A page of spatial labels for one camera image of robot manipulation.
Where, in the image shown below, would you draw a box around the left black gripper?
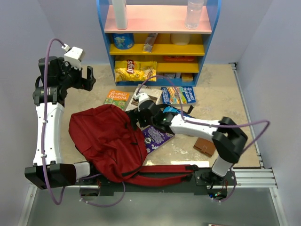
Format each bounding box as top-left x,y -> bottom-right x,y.
58,57 -> 95,91

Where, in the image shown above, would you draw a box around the red backpack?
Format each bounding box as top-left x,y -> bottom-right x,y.
68,104 -> 200,188

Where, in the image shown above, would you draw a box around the brown leather wallet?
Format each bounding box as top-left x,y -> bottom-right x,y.
193,138 -> 216,157

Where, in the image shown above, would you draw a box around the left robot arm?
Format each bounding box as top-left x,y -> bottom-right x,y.
24,56 -> 97,189

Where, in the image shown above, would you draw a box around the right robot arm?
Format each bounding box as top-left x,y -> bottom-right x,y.
126,101 -> 248,185

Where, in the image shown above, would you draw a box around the yellow Lays chips bag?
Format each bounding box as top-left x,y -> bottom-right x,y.
114,59 -> 157,82

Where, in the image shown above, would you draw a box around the blue pencil case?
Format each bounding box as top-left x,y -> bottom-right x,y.
163,105 -> 194,118

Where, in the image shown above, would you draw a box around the white coffee cover book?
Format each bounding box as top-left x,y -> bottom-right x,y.
125,84 -> 162,111

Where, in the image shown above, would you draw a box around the purple book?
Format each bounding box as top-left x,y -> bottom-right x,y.
142,126 -> 174,154

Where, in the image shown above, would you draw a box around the orange Treehouse book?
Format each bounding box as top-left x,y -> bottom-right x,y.
104,89 -> 130,110

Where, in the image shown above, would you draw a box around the blue Treehouse book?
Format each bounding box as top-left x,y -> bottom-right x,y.
161,86 -> 196,105

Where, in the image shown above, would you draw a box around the white small carton boxes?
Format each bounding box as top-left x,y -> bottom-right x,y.
157,73 -> 181,79

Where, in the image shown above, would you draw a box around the blue snack canister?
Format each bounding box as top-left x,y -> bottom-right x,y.
112,33 -> 135,50

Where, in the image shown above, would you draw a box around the yellow small box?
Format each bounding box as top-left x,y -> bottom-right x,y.
181,73 -> 194,82

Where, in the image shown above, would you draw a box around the red flat snack box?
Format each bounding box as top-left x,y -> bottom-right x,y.
163,56 -> 196,62

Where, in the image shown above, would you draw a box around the brown wrapped snack bar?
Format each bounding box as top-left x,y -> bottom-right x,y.
143,33 -> 158,53

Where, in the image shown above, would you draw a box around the white tall bottle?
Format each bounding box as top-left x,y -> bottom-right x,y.
112,0 -> 128,30

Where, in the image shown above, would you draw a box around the blue shelf unit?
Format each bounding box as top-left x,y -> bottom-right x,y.
96,0 -> 222,86

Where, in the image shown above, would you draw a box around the cream white jar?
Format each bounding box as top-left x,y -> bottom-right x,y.
170,33 -> 191,46

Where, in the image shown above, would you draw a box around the clear plastic water bottle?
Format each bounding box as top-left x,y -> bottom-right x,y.
184,0 -> 205,30

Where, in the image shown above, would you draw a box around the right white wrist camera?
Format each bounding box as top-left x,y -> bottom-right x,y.
133,92 -> 150,108

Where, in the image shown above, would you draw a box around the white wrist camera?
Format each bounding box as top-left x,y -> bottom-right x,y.
133,92 -> 150,108
62,44 -> 85,70

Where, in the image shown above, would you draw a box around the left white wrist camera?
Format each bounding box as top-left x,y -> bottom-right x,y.
62,44 -> 85,70

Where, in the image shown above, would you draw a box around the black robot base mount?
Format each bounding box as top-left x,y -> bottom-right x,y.
76,165 -> 237,200

